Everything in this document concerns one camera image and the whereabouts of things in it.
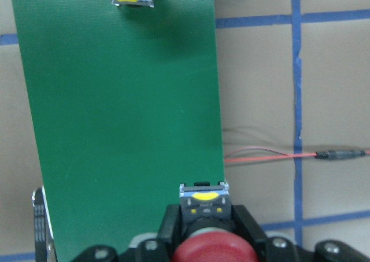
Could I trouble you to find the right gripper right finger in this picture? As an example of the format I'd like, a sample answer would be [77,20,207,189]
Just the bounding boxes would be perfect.
[231,205,369,262]

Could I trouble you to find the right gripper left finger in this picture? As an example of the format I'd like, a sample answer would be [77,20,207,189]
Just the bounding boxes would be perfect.
[72,204,181,261]

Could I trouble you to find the red push button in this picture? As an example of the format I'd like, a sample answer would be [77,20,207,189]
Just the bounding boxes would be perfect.
[171,182,258,261]

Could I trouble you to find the green conveyor belt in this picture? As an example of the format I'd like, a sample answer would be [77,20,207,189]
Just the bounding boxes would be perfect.
[12,0,224,261]

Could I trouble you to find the red black power wire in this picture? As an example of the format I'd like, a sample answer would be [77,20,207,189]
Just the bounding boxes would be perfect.
[224,146,370,164]

